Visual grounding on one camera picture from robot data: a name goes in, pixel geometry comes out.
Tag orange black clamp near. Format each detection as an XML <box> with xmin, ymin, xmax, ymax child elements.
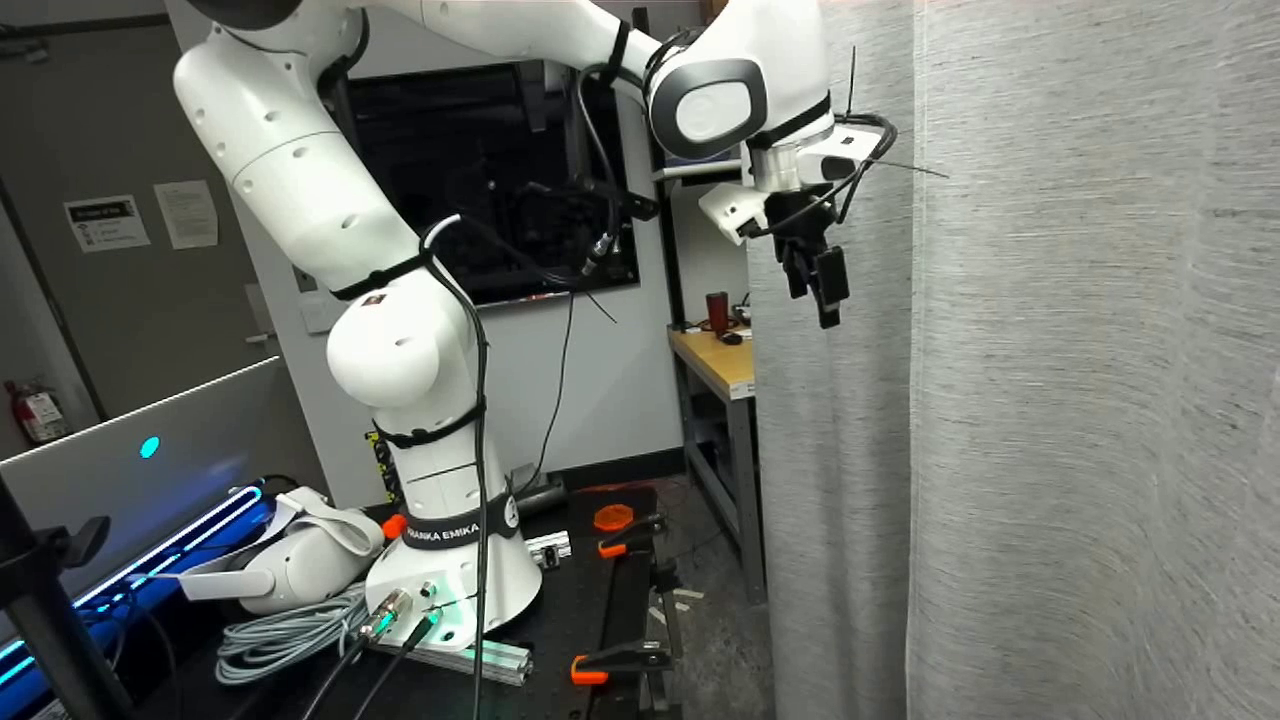
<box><xmin>567</xmin><ymin>639</ymin><xmax>671</xmax><ymax>688</ymax></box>

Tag orange black clamp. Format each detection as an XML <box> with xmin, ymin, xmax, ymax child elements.
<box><xmin>592</xmin><ymin>502</ymin><xmax>665</xmax><ymax>560</ymax></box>
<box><xmin>567</xmin><ymin>639</ymin><xmax>671</xmax><ymax>688</ymax></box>

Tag white paper sign left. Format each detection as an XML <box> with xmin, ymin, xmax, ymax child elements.
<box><xmin>63</xmin><ymin>197</ymin><xmax>152</xmax><ymax>252</ymax></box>

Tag blue lit equipment case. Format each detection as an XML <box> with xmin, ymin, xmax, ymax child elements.
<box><xmin>0</xmin><ymin>488</ymin><xmax>272</xmax><ymax>720</ymax></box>

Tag grey fabric curtain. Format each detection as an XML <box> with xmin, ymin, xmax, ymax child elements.
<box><xmin>751</xmin><ymin>0</ymin><xmax>1280</xmax><ymax>720</ymax></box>

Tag orange black clamp far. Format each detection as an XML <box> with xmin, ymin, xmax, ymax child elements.
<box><xmin>592</xmin><ymin>502</ymin><xmax>665</xmax><ymax>560</ymax></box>

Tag white paper sign right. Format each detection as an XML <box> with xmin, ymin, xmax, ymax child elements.
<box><xmin>152</xmin><ymin>180</ymin><xmax>221</xmax><ymax>252</ymax></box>

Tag black wall monitor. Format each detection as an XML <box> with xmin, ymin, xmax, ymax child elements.
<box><xmin>330</xmin><ymin>64</ymin><xmax>642</xmax><ymax>305</ymax></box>

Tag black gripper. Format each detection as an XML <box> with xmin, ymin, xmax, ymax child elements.
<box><xmin>769</xmin><ymin>192</ymin><xmax>848</xmax><ymax>328</ymax></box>

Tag black tripod stand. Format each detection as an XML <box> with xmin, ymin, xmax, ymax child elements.
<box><xmin>0</xmin><ymin>482</ymin><xmax>133</xmax><ymax>720</ymax></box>

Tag white paper sign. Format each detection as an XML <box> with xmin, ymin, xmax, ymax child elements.
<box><xmin>63</xmin><ymin>197</ymin><xmax>152</xmax><ymax>252</ymax></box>
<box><xmin>152</xmin><ymin>180</ymin><xmax>221</xmax><ymax>252</ymax></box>

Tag white plastic device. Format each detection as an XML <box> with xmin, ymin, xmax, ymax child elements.
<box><xmin>179</xmin><ymin>488</ymin><xmax>383</xmax><ymax>616</ymax></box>

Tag red cup on table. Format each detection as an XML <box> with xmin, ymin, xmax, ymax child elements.
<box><xmin>705</xmin><ymin>293</ymin><xmax>734</xmax><ymax>334</ymax></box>

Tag coiled grey cable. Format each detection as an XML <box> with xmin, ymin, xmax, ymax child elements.
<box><xmin>214</xmin><ymin>582</ymin><xmax>374</xmax><ymax>688</ymax></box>

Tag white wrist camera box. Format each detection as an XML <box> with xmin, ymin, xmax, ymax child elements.
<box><xmin>702</xmin><ymin>185</ymin><xmax>769</xmax><ymax>244</ymax></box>

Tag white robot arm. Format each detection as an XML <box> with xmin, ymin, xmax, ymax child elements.
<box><xmin>174</xmin><ymin>0</ymin><xmax>898</xmax><ymax>644</ymax></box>

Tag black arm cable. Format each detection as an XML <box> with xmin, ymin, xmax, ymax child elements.
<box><xmin>422</xmin><ymin>11</ymin><xmax>903</xmax><ymax>720</ymax></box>

